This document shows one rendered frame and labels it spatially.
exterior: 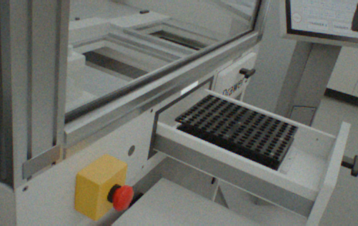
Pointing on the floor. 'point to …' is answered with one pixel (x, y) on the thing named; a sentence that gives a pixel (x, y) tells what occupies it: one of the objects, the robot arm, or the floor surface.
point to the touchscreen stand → (319, 56)
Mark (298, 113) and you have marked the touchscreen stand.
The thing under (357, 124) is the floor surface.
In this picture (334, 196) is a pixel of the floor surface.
